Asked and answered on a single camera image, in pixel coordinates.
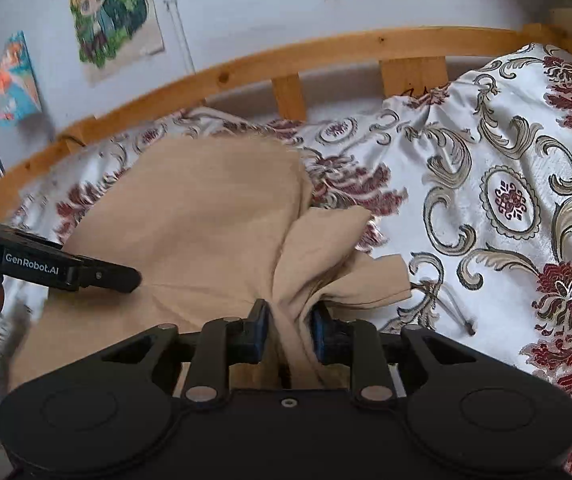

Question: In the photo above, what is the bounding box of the tan zip hooded jacket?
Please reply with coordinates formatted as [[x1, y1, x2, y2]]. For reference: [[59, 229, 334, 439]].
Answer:
[[10, 136, 411, 389]]

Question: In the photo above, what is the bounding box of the orange blue curled poster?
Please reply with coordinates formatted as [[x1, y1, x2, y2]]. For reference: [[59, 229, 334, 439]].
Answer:
[[0, 30, 42, 126]]

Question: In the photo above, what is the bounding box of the white floral satin bedspread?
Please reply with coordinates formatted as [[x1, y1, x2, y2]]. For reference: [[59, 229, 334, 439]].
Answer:
[[9, 44, 572, 475]]

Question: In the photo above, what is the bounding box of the anime character green poster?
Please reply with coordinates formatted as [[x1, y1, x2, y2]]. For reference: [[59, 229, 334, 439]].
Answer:
[[70, 0, 164, 86]]

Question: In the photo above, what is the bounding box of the black cable on bedframe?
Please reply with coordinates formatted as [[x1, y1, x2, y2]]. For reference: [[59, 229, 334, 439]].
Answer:
[[58, 131, 90, 149]]

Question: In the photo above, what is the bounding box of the white wall conduit pipe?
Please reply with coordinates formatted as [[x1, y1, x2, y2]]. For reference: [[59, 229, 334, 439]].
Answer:
[[164, 0, 196, 75]]

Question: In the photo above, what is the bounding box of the wooden bed frame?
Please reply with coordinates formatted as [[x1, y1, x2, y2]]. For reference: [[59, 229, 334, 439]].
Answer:
[[0, 24, 572, 221]]

